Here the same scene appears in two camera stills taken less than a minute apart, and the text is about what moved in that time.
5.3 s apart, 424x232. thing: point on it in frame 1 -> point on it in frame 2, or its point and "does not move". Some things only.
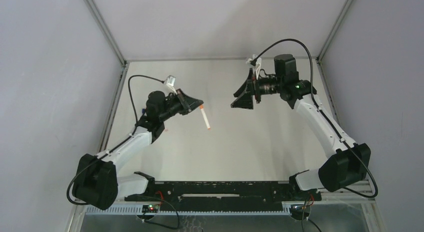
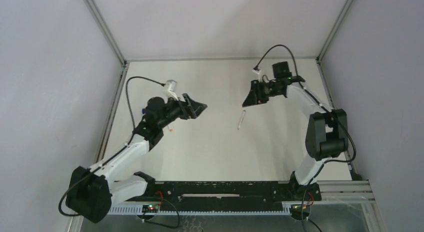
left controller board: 154,208 does not move
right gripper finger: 245,100 -> 255,96
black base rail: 221,196 does not move
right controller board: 296,212 does not move
